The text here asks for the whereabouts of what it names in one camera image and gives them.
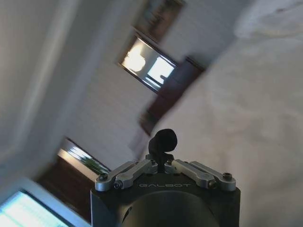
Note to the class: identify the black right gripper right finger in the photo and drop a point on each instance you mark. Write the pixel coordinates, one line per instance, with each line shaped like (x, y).
(201, 173)

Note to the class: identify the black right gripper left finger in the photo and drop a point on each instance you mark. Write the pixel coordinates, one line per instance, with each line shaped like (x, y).
(132, 172)

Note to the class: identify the white bed sheet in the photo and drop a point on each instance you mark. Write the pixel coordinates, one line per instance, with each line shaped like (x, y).
(246, 118)

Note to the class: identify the dark wooden cabinet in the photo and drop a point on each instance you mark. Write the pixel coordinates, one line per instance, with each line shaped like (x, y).
(68, 179)

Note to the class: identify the dark wooden headboard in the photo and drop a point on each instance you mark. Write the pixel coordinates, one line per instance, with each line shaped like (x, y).
(172, 94)

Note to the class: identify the white framed display screen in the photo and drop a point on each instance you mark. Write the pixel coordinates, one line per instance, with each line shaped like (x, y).
(26, 208)

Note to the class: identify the white curtain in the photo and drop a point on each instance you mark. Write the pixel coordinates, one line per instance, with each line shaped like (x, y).
(26, 78)

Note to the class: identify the white pillow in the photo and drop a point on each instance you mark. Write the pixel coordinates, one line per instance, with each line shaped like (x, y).
(270, 16)

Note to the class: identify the dark framed wall mirror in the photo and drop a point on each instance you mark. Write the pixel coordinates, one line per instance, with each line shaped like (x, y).
(148, 63)

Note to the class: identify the framed wall picture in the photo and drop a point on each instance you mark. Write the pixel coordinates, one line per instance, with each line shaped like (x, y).
(161, 16)

